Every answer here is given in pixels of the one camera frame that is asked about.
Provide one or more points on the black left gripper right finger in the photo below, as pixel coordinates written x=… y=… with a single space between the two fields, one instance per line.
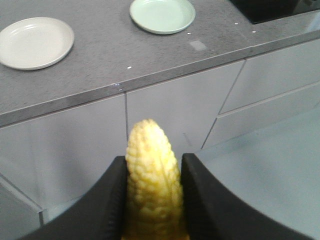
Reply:
x=213 y=212

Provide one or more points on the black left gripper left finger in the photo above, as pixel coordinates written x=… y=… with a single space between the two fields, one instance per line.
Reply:
x=97 y=215

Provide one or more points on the yellow corn cob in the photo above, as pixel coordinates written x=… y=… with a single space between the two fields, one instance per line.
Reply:
x=154 y=208

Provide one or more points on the grey lower cabinet panel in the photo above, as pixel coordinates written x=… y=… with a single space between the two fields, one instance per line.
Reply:
x=55 y=158

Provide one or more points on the grey cabinet door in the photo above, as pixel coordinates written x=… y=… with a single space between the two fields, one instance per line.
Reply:
x=186 y=107

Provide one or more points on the grey cabinet drawer front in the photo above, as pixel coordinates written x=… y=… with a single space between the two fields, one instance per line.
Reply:
x=273 y=73

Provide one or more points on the black glass cooktop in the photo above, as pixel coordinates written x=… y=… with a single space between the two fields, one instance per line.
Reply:
x=260 y=11

